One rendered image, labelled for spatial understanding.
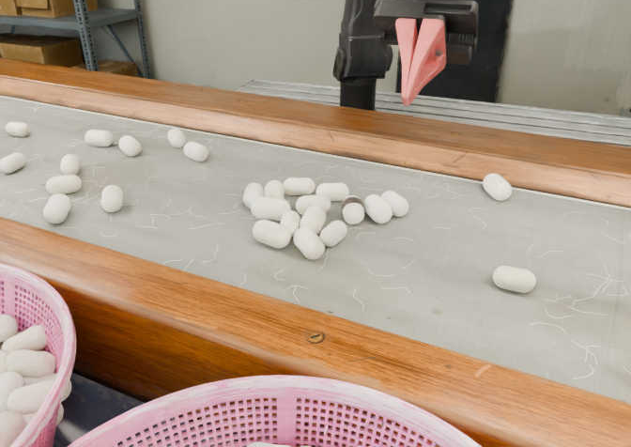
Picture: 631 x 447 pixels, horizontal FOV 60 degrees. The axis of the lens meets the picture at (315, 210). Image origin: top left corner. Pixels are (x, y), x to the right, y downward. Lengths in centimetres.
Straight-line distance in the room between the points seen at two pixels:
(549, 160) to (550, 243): 14
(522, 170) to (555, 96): 196
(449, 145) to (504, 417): 39
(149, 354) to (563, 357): 28
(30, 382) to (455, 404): 27
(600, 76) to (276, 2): 145
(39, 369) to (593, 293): 40
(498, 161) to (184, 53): 256
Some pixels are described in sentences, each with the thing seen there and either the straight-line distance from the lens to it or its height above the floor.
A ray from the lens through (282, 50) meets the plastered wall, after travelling 280.
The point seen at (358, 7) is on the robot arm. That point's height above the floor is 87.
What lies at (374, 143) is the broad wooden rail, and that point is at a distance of 67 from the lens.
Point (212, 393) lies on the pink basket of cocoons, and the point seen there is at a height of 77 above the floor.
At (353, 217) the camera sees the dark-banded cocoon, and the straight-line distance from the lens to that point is 51.
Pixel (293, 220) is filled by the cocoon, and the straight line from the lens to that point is 50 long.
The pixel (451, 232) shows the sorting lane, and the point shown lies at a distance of 52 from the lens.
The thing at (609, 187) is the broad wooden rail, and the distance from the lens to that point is 64.
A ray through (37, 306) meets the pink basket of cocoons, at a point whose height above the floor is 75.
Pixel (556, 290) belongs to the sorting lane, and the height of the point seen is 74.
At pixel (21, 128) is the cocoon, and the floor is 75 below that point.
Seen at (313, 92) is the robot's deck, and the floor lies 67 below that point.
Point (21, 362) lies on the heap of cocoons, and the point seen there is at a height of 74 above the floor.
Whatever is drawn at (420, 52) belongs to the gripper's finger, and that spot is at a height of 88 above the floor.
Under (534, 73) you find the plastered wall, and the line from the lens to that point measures 257.
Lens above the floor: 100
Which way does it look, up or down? 28 degrees down
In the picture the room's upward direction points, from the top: straight up
